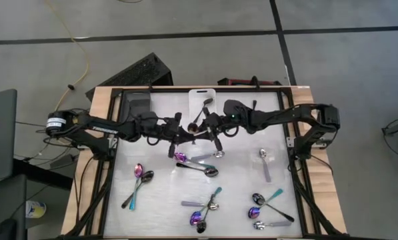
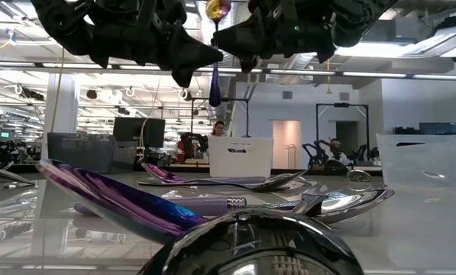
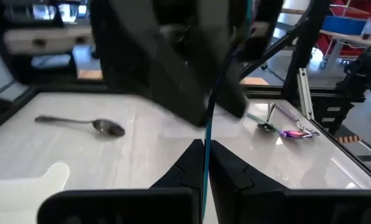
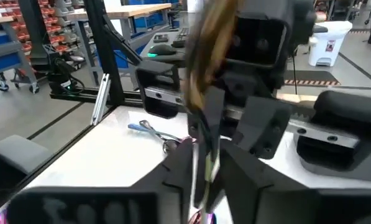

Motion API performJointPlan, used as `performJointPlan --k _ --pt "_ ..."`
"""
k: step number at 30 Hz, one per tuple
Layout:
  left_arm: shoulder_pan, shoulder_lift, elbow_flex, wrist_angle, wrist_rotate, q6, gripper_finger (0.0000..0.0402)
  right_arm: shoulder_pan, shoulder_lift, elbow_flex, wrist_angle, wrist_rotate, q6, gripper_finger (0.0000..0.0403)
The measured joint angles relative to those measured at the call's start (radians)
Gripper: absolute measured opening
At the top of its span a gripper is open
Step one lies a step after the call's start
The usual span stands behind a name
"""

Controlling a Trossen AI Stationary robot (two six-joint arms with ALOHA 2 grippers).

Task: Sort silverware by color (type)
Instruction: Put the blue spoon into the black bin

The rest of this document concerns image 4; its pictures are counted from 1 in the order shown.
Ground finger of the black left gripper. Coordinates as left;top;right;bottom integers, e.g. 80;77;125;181
188;86;226;162
234;96;293;159

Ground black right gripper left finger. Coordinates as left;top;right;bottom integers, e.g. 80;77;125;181
132;138;199;224

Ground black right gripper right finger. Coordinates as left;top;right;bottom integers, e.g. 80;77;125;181
218;139;318;224

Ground glossy black spoon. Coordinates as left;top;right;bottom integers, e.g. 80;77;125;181
138;119;183;155

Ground iridescent rainbow spoon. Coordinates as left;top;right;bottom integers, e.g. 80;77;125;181
127;123;163;135
187;210;218;224

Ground hazard striped floor mat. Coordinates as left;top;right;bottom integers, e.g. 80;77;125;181
283;70;342;87

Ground white lidded trash bin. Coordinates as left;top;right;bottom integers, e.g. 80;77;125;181
308;20;354;68

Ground black computer mouse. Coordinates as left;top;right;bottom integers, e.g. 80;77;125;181
147;43;177;57

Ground black keyboard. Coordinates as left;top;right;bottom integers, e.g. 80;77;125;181
172;27;190;49

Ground small black remote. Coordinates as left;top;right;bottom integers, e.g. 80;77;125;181
153;34;170;44

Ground aluminium extrusion bar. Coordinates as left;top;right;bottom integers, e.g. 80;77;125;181
91;73;112;126

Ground wooden top workbench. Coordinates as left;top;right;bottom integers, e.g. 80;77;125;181
65;2;173;68

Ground grey chair seat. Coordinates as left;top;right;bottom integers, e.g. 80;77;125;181
0;134;53;175

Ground rack of red bins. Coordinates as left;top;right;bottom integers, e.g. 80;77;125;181
0;0;80;63

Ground blue rolling cart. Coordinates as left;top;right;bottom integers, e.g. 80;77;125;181
0;21;40;94

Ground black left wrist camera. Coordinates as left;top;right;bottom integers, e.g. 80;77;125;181
224;12;290;70

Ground black metal table frame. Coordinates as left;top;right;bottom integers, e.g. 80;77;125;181
0;0;144;218

